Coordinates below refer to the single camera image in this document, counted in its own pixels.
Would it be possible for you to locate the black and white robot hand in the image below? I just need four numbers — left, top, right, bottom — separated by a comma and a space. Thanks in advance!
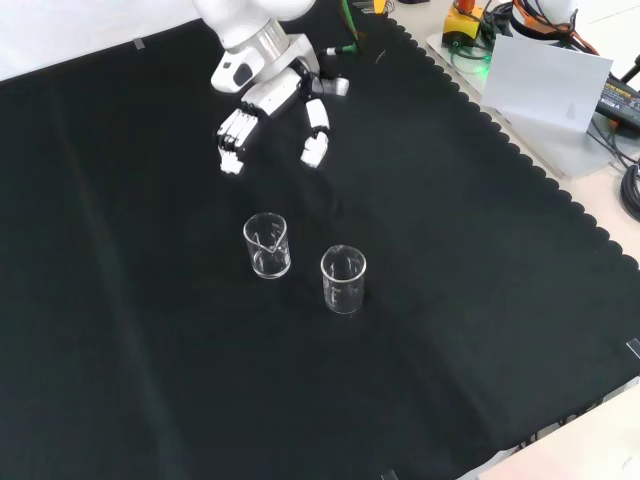
215, 35, 351, 175

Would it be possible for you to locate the green cable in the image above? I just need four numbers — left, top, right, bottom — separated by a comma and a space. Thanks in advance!
319, 0, 362, 57

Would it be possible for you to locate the grey metal base plate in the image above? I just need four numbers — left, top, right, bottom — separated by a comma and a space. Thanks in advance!
424, 27, 629, 180

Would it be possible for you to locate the clear glass beaker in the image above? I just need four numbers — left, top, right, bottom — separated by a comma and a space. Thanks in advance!
319, 244, 368, 315
242, 211, 292, 280

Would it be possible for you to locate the black power adapter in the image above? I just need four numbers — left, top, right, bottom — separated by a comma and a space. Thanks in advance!
594, 73, 640, 127

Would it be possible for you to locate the black and orange cable bundle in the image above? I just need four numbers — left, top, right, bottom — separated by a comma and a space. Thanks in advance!
479, 0, 601, 76

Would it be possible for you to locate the yellow stop button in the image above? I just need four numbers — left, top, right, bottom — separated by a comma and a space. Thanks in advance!
444, 0, 485, 47

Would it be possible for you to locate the pale board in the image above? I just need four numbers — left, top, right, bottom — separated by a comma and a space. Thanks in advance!
480, 33, 615, 134

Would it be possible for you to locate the black thick cable coil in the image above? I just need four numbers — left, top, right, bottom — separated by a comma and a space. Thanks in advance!
619, 162, 640, 221

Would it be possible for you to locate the black bench cloth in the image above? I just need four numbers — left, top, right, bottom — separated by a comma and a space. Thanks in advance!
0, 0, 640, 480

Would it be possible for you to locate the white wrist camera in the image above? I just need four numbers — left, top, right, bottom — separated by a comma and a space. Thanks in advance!
209, 48, 257, 95

